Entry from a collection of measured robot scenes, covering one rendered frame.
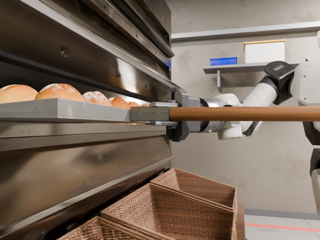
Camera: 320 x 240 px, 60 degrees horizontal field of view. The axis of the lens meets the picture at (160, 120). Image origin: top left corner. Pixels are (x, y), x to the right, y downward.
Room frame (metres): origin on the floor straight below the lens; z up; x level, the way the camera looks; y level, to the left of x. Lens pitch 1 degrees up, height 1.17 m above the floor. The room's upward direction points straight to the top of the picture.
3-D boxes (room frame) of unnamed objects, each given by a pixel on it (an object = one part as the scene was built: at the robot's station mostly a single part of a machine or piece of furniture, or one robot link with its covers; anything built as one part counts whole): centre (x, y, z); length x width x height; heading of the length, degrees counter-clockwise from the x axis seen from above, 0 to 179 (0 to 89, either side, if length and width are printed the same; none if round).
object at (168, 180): (1.81, -0.25, 0.72); 0.56 x 0.49 x 0.28; 163
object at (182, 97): (0.68, -0.08, 1.19); 0.12 x 0.10 x 0.13; 129
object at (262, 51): (3.32, -1.24, 2.03); 0.45 x 0.37 x 0.25; 75
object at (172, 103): (0.62, -0.01, 1.22); 0.06 x 0.03 x 0.02; 129
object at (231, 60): (3.44, -0.79, 1.95); 0.32 x 0.22 x 0.11; 75
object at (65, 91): (0.44, 0.16, 1.21); 0.10 x 0.07 x 0.05; 164
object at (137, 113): (0.62, 0.02, 1.19); 0.09 x 0.04 x 0.03; 75
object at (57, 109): (0.68, 0.24, 1.19); 0.55 x 0.36 x 0.03; 165
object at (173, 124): (0.62, -0.01, 1.17); 0.06 x 0.03 x 0.02; 129
